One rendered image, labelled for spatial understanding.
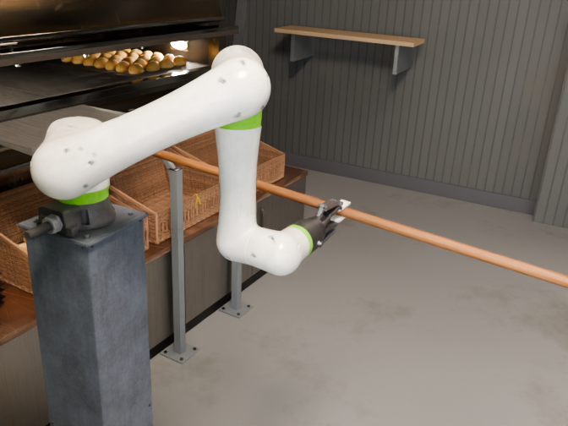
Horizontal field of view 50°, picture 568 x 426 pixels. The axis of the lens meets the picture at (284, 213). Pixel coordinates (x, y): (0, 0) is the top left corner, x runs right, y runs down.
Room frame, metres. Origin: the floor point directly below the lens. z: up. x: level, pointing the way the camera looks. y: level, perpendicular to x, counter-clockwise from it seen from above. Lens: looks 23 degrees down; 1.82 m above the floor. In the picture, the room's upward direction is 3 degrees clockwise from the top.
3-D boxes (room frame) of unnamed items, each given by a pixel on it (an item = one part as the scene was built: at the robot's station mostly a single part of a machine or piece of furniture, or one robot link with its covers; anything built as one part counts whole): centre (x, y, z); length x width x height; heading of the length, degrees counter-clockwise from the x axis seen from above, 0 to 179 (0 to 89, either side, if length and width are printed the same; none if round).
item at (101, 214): (1.31, 0.51, 1.23); 0.26 x 0.15 x 0.06; 155
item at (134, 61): (3.65, 0.99, 1.21); 0.61 x 0.48 x 0.06; 61
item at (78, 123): (1.35, 0.49, 1.36); 0.16 x 0.13 x 0.19; 8
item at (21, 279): (2.30, 0.93, 0.72); 0.56 x 0.49 x 0.28; 150
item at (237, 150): (1.41, 0.12, 1.26); 0.11 x 0.11 x 0.36; 61
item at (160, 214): (2.82, 0.64, 0.72); 0.56 x 0.49 x 0.28; 151
